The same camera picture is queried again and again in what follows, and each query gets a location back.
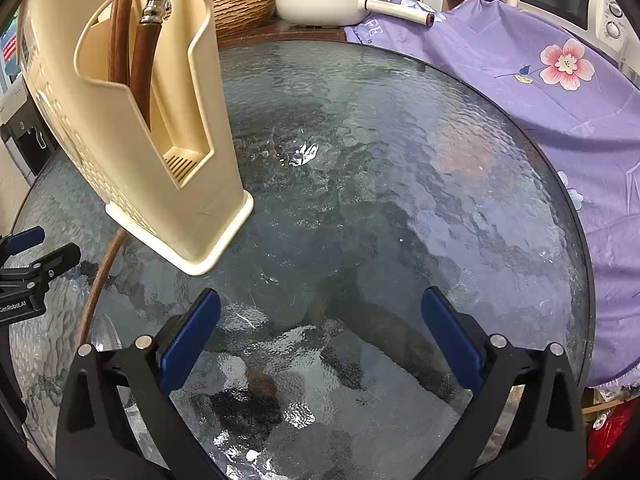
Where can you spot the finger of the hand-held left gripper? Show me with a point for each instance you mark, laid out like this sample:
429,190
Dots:
25,240
55,260

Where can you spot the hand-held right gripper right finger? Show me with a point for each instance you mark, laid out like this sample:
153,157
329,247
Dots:
450,342

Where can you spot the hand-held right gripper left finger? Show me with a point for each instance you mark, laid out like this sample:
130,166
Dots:
190,347

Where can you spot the metal spoon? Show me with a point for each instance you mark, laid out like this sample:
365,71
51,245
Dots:
106,335

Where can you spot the cream perforated utensil holder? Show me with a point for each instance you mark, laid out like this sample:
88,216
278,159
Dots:
220,110

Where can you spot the grey water dispenser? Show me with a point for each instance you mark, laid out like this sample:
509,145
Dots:
20,135

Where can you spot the red bag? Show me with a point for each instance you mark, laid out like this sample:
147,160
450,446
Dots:
612,430

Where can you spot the blue water jug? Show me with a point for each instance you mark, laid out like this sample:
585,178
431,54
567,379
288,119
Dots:
9,52

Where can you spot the purple floral cloth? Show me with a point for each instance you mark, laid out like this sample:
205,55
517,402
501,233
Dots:
575,135

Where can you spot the wooden counter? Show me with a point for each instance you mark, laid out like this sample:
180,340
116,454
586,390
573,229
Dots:
260,36

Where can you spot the woven pattern wash basin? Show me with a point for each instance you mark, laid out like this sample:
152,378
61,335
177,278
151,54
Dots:
245,10

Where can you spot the small wooden box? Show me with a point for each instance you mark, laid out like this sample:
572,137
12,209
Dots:
455,1

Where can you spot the white pan with glass lid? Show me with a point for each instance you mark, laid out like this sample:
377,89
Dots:
320,10

